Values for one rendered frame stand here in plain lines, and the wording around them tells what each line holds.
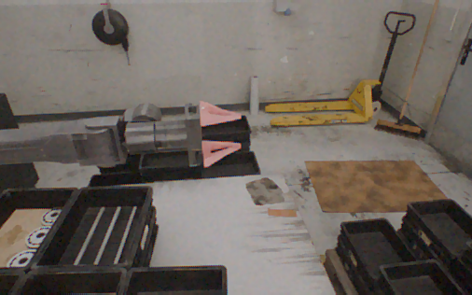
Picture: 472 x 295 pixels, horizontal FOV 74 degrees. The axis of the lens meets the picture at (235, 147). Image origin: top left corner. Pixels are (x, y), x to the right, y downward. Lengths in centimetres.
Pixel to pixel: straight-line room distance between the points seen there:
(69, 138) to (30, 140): 6
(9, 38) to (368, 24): 411
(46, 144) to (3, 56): 384
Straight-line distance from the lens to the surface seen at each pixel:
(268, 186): 166
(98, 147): 58
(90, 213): 145
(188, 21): 383
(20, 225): 153
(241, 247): 137
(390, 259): 208
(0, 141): 64
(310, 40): 413
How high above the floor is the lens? 173
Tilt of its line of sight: 31 degrees down
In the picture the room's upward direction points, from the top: straight up
